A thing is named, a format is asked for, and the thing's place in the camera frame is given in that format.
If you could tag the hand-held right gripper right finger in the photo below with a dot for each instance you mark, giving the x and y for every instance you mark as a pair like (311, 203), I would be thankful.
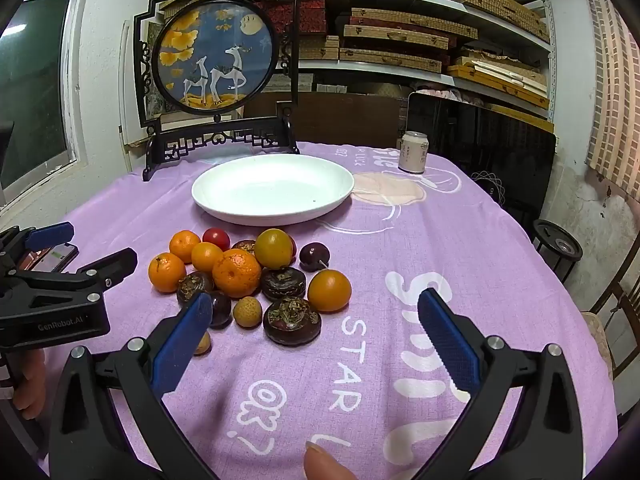
(447, 345)

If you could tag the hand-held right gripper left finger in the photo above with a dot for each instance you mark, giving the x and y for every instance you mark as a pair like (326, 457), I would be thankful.
(182, 342)

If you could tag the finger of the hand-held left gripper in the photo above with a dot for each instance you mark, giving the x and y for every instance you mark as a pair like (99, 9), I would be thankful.
(107, 266)
(50, 235)

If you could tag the tan longan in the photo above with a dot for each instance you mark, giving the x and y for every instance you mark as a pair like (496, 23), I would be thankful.
(247, 311)
(202, 345)

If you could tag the small tangerine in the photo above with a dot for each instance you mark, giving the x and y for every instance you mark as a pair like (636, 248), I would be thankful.
(184, 245)
(166, 272)
(206, 257)

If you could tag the red cherry tomato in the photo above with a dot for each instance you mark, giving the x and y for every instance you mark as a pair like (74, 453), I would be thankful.
(216, 236)

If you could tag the dark brown water chestnut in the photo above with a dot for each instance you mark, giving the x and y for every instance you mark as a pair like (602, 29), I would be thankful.
(292, 321)
(192, 285)
(283, 283)

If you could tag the smooth round orange fruit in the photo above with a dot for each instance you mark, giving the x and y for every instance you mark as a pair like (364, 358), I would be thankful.
(329, 290)

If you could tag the yellow plum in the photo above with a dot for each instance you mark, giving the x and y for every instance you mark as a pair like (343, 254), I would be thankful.
(273, 248)

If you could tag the dark purple plum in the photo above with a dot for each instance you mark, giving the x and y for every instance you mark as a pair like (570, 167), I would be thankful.
(313, 256)

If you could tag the white oval plate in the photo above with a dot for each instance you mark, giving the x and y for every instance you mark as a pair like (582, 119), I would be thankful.
(272, 187)

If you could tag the person's left hand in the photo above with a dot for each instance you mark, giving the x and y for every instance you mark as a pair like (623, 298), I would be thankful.
(30, 380)

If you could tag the person's right hand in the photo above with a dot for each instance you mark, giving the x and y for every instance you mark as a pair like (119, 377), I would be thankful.
(330, 466)

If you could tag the smartphone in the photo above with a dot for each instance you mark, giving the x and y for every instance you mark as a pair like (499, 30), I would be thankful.
(57, 255)

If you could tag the dark purple round fruit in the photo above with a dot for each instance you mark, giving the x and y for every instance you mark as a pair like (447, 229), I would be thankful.
(221, 310)

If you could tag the large tangerine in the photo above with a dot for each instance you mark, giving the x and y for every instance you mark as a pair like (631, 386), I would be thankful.
(236, 272)

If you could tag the small brown water chestnut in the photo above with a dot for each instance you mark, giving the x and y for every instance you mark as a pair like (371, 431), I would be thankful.
(245, 246)

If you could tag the purple printed tablecloth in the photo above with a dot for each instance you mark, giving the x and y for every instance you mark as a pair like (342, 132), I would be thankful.
(375, 240)

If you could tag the dark red fruit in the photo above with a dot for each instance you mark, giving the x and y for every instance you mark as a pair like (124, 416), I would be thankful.
(293, 248)

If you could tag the black round stool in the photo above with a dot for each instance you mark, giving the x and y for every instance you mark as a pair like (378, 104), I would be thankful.
(557, 247)

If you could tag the white framed window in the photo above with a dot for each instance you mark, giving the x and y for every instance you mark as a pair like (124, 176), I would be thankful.
(35, 85)

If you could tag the wooden chair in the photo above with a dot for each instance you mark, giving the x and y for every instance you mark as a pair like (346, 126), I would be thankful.
(620, 310)

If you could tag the pale drink can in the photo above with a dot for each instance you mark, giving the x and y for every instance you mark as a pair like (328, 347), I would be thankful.
(413, 152)

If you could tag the black flat monitor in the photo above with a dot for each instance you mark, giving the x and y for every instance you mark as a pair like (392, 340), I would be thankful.
(480, 135)

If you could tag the round deer picture screen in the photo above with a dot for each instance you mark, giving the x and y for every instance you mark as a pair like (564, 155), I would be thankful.
(215, 55)

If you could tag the pink cloth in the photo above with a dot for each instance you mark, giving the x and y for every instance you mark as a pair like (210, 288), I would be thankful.
(445, 94)

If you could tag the brown cardboard box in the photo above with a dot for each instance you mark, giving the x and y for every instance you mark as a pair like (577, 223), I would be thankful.
(345, 115)

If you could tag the brick pattern curtain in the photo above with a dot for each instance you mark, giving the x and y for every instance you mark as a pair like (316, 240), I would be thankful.
(617, 85)

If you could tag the white metal shelf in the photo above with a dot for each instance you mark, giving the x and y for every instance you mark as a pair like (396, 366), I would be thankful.
(500, 12)

